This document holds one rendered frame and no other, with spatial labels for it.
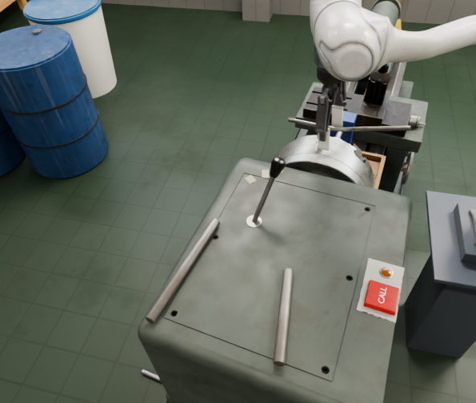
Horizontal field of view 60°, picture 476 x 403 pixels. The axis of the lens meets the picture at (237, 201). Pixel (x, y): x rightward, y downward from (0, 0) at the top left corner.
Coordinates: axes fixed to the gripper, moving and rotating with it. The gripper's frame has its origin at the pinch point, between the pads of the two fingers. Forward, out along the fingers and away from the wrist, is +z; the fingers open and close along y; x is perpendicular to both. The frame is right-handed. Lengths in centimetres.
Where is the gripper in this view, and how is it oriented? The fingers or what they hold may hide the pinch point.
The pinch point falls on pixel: (330, 131)
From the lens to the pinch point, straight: 117.4
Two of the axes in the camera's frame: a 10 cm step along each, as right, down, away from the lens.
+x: -8.7, -2.6, 4.3
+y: 4.8, -6.7, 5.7
